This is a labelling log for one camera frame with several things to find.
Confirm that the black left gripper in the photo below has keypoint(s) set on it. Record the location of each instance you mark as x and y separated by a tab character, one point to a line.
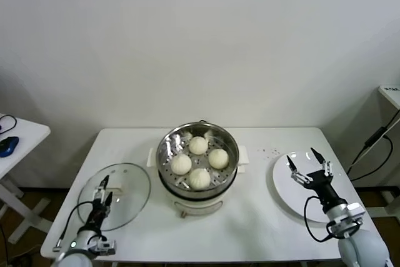
98	214

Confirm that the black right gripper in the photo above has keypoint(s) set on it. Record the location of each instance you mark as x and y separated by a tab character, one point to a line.
323	185

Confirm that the white steamed baozi bun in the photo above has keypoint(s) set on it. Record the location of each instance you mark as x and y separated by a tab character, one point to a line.
200	179
198	145
218	158
181	164

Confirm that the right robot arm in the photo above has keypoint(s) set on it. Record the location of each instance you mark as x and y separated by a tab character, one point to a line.
359	248

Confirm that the perforated steel steamer basket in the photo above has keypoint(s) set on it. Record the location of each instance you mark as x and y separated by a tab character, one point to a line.
165	154

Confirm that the white oval plate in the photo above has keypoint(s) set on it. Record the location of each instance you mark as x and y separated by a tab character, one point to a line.
279	174

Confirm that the glass pot lid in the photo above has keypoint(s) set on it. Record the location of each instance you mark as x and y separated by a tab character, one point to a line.
131	182

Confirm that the white side table with mouse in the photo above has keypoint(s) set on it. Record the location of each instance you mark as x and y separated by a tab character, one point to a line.
28	132

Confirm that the white side table with label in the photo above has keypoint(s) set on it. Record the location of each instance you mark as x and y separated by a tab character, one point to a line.
392	96

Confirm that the blue computer mouse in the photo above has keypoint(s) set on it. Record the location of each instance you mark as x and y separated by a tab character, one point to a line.
7	146

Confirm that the black white label sticker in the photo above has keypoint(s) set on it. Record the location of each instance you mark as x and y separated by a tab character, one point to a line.
392	88

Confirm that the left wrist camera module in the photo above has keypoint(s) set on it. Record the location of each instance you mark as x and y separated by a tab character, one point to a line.
104	246

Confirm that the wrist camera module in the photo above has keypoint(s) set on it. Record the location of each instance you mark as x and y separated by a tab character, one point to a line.
104	246
355	209

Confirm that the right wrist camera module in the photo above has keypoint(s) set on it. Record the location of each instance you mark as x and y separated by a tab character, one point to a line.
355	209

